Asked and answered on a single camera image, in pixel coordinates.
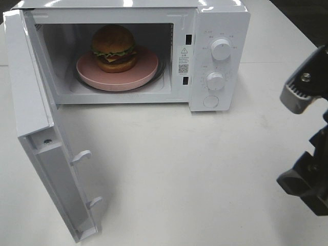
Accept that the lower white timer knob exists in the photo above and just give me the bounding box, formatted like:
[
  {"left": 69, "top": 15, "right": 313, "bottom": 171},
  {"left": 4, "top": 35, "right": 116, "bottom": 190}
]
[{"left": 206, "top": 72, "right": 226, "bottom": 91}]

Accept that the round white door-release button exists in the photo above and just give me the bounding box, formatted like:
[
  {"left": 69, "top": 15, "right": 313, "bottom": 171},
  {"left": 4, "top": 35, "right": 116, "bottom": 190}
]
[{"left": 203, "top": 95, "right": 219, "bottom": 108}]

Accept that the white microwave oven body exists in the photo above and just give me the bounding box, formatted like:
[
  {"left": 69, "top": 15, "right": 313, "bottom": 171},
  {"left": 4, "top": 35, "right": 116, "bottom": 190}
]
[{"left": 11, "top": 1, "right": 251, "bottom": 111}]

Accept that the glass microwave turntable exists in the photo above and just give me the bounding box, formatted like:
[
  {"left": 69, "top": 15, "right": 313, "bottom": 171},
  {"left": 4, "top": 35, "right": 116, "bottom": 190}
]
[{"left": 76, "top": 60, "right": 166, "bottom": 92}]

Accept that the white microwave door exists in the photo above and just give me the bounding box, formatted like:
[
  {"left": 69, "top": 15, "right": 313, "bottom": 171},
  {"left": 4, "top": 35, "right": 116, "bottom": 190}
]
[{"left": 3, "top": 9, "right": 102, "bottom": 242}]

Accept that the pink round plate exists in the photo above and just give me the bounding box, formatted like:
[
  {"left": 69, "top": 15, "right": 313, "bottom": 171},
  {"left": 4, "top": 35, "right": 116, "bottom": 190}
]
[{"left": 76, "top": 46, "right": 159, "bottom": 92}]

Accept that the white warning label sticker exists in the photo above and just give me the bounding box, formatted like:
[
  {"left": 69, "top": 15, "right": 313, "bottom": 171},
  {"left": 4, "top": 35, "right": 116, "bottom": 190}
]
[{"left": 176, "top": 45, "right": 191, "bottom": 76}]

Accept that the burger with lettuce and cheese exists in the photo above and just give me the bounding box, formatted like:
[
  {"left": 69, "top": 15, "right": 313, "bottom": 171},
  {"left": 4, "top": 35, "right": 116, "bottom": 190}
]
[{"left": 91, "top": 25, "right": 137, "bottom": 73}]

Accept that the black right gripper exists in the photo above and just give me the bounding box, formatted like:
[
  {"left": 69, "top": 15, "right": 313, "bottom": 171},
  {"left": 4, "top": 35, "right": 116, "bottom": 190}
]
[{"left": 277, "top": 45, "right": 327, "bottom": 216}]

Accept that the upper white power knob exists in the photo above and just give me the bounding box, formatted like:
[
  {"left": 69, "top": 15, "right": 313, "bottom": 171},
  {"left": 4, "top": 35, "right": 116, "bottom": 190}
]
[{"left": 211, "top": 37, "right": 231, "bottom": 60}]

